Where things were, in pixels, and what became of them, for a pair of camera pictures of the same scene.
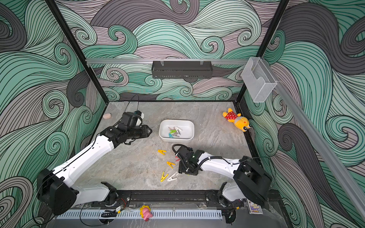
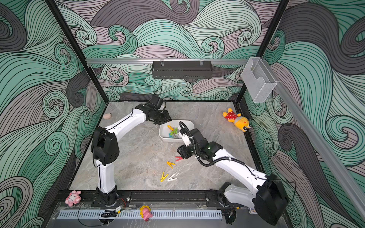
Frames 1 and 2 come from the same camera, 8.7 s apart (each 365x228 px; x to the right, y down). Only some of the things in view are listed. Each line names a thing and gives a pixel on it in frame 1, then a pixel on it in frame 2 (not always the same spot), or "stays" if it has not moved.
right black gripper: [181, 168] -> [184, 151]
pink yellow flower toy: [145, 212] stays
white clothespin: [170, 178] stays
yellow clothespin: [163, 177] stays
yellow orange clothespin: [170, 164] stays
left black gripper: [145, 133] -> [167, 118]
